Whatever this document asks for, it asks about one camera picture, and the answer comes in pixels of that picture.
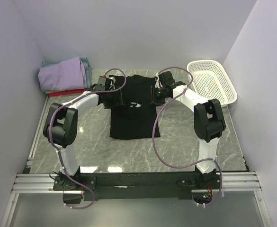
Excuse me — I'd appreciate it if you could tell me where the black floral print t shirt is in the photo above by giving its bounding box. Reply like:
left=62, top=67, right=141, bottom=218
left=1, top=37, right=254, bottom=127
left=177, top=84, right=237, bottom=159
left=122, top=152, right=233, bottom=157
left=109, top=74, right=160, bottom=140

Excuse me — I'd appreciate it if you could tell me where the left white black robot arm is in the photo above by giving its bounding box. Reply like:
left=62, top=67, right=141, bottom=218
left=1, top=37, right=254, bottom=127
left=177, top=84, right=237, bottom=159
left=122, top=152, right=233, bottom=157
left=43, top=76, right=126, bottom=189

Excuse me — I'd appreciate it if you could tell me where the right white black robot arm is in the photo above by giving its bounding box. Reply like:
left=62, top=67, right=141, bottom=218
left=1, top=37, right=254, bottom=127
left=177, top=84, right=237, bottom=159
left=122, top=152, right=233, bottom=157
left=151, top=69, right=226, bottom=188

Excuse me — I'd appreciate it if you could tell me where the folded teal t shirt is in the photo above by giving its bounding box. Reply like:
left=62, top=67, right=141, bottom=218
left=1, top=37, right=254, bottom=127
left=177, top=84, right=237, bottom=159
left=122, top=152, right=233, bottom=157
left=40, top=56, right=93, bottom=92

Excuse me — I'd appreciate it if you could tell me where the folded lilac t shirt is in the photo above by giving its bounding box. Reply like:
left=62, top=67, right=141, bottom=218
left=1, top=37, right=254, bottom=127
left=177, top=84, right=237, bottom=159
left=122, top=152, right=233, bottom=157
left=37, top=56, right=88, bottom=92

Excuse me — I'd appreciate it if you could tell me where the folded red t shirt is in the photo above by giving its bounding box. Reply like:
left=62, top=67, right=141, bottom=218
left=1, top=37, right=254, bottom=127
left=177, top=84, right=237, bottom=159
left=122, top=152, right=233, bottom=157
left=49, top=89, right=86, bottom=97

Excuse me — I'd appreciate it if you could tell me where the white perforated plastic basket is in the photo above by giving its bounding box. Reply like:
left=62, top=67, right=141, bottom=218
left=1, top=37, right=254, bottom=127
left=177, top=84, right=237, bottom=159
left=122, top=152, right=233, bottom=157
left=187, top=60, right=237, bottom=107

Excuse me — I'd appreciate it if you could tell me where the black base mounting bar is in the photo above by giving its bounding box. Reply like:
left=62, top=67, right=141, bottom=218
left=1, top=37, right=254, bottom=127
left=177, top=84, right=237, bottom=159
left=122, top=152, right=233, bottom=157
left=53, top=170, right=222, bottom=204

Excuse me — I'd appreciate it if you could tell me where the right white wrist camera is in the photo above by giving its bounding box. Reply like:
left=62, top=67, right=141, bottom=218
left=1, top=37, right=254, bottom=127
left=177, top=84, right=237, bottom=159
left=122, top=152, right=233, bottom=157
left=154, top=72, right=161, bottom=88

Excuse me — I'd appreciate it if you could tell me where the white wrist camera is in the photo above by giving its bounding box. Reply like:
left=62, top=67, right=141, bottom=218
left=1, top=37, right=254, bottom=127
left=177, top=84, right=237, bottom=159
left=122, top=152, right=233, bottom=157
left=154, top=72, right=161, bottom=88
left=103, top=75, right=116, bottom=84

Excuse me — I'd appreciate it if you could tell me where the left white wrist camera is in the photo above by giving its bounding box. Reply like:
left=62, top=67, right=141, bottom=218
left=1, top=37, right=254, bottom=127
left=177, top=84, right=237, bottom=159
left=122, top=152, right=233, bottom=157
left=103, top=75, right=116, bottom=84

